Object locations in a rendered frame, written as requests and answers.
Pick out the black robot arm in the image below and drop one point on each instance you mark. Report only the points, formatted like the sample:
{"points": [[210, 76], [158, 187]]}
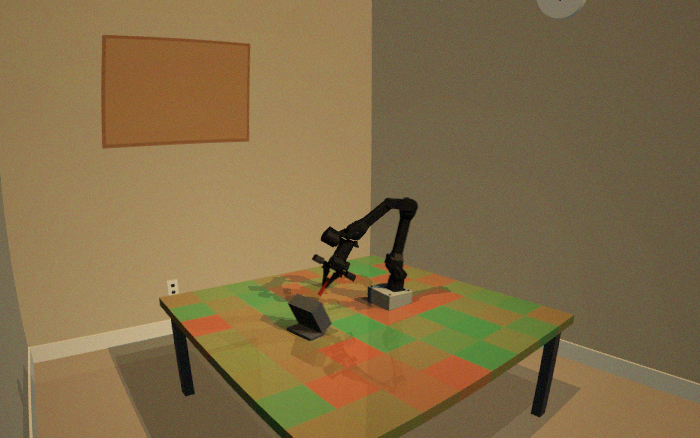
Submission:
{"points": [[356, 230]]}

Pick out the dark grey sloped panel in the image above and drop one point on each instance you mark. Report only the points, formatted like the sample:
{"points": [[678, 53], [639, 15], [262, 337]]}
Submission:
{"points": [[311, 317]]}

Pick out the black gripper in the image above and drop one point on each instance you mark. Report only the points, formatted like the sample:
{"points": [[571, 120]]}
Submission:
{"points": [[327, 266]]}

